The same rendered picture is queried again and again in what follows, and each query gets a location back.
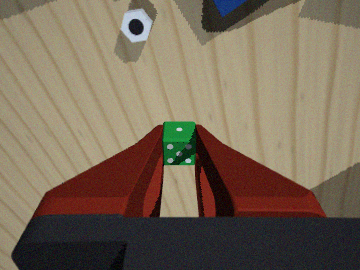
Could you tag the white hex nut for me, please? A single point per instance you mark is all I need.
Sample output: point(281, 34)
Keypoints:
point(136, 25)

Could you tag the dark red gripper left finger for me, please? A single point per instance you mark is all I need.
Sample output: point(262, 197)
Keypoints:
point(115, 186)

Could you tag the green die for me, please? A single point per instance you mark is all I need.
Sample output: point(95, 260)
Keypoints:
point(179, 143)

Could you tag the blue block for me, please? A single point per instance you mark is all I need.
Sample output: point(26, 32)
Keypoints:
point(226, 6)

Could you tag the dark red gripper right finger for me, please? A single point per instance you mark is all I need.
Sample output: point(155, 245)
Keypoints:
point(238, 186)

